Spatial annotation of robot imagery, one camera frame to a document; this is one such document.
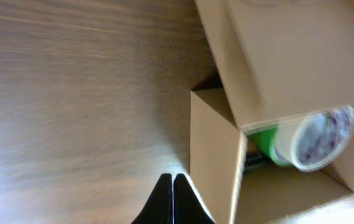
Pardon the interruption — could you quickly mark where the cardboard box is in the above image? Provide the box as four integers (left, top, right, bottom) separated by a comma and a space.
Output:
190, 1, 354, 223

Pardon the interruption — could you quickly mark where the black ballpoint pen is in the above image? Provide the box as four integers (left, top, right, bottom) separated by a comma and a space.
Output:
244, 154, 269, 172

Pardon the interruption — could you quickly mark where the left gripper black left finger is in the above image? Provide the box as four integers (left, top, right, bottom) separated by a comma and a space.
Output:
131, 173, 173, 224

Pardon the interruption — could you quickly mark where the beige masking tape roll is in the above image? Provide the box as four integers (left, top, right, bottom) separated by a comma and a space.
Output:
273, 105, 354, 172

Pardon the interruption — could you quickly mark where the green tape roll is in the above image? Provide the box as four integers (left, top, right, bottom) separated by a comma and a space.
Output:
248, 128, 292, 167

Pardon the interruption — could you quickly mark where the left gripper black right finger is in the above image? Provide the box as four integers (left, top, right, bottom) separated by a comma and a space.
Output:
173, 174, 215, 224

